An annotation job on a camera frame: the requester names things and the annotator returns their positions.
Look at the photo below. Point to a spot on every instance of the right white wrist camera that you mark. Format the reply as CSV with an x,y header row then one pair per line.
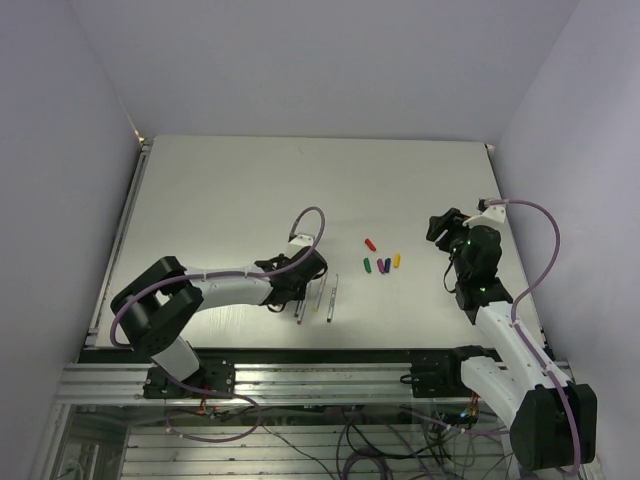
x,y
491,212

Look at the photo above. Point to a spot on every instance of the magenta white pen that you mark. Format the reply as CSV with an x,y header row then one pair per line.
x,y
304,306

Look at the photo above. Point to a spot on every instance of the green white pen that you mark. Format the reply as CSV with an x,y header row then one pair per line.
x,y
298,308

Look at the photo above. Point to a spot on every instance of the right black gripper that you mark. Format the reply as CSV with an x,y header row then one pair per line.
x,y
452,220

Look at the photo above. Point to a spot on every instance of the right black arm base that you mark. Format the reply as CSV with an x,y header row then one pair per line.
x,y
436,373

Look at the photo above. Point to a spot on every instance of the yellow white pen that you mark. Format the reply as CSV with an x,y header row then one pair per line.
x,y
319,293

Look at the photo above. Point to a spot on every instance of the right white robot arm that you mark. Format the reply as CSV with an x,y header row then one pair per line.
x,y
551,419

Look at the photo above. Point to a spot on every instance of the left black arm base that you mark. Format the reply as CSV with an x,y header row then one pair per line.
x,y
213,379

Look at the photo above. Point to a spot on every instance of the aluminium frame rail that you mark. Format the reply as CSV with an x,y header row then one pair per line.
x,y
267,384

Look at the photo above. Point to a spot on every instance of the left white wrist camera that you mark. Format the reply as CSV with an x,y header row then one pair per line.
x,y
297,243

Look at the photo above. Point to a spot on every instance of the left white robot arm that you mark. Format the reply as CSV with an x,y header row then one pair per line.
x,y
153,310

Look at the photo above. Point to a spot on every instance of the red pen cap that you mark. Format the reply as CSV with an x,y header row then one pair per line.
x,y
370,244

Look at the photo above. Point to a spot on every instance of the blue white pen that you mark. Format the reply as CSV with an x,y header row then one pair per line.
x,y
332,300

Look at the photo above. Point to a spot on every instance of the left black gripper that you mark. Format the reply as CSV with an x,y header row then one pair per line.
x,y
301,292

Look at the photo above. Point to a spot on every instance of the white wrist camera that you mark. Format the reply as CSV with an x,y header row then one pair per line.
x,y
491,212
297,243

